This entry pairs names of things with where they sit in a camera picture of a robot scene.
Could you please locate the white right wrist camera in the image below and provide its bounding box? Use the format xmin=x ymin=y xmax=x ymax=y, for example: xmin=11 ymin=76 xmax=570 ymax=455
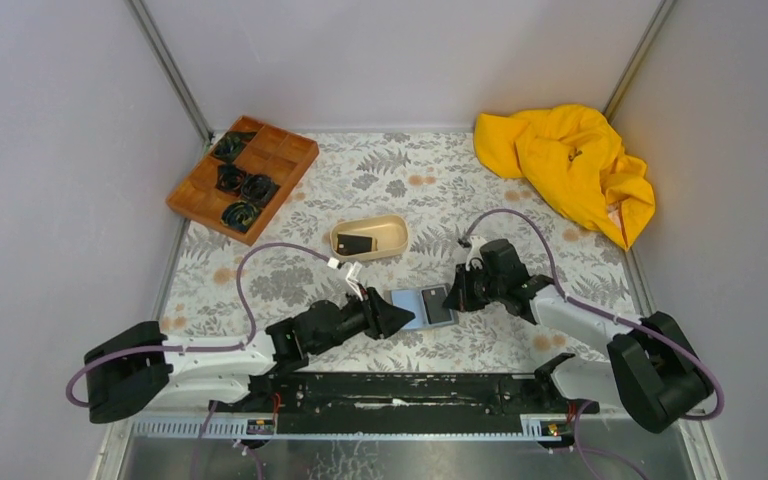
xmin=458 ymin=235 xmax=488 ymax=271

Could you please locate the black credit card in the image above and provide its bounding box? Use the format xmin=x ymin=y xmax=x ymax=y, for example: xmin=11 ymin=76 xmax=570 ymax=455
xmin=336 ymin=233 xmax=377 ymax=257
xmin=421 ymin=285 xmax=452 ymax=326

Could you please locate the beige oval plastic tray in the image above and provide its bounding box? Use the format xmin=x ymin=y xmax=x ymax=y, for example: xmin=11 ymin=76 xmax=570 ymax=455
xmin=329 ymin=214 xmax=409 ymax=262

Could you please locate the dark rolled ribbon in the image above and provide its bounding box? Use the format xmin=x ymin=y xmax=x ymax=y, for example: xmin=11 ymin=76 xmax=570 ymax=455
xmin=215 ymin=163 xmax=247 ymax=196
xmin=211 ymin=131 xmax=257 ymax=163
xmin=241 ymin=174 xmax=280 ymax=208
xmin=220 ymin=200 xmax=262 ymax=233

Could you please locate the floral patterned table mat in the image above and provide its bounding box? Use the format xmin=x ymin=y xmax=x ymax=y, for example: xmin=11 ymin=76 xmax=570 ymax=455
xmin=160 ymin=133 xmax=635 ymax=337

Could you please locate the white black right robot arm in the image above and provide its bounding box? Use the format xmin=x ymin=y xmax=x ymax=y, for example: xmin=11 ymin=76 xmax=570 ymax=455
xmin=443 ymin=236 xmax=715 ymax=433

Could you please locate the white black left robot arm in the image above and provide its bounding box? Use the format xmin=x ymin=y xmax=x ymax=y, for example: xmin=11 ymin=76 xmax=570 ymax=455
xmin=79 ymin=287 xmax=415 ymax=424

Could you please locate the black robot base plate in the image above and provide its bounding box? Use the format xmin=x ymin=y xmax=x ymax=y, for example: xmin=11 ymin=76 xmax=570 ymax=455
xmin=217 ymin=372 xmax=600 ymax=435

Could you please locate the grey card holder wallet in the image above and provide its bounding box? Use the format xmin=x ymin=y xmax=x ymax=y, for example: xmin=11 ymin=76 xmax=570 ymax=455
xmin=389 ymin=284 xmax=458 ymax=332

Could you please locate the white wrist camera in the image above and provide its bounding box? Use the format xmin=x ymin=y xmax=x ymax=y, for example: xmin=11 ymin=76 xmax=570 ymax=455
xmin=458 ymin=235 xmax=488 ymax=271
xmin=327 ymin=257 xmax=365 ymax=300

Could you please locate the yellow crumpled cloth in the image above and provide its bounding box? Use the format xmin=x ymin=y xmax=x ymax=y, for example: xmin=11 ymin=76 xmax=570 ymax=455
xmin=473 ymin=104 xmax=656 ymax=250

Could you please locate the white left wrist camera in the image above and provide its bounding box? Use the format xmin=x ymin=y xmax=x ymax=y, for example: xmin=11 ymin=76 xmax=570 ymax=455
xmin=327 ymin=257 xmax=365 ymax=300

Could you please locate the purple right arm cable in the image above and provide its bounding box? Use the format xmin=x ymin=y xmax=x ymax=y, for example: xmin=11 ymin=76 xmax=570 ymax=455
xmin=464 ymin=208 xmax=726 ymax=422

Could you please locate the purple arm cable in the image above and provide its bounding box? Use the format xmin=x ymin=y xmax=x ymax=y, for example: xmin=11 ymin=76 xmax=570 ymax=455
xmin=464 ymin=208 xmax=726 ymax=422
xmin=65 ymin=242 xmax=342 ymax=408

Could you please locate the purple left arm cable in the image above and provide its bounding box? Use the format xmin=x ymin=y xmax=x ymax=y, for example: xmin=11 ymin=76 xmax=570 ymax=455
xmin=65 ymin=242 xmax=342 ymax=408

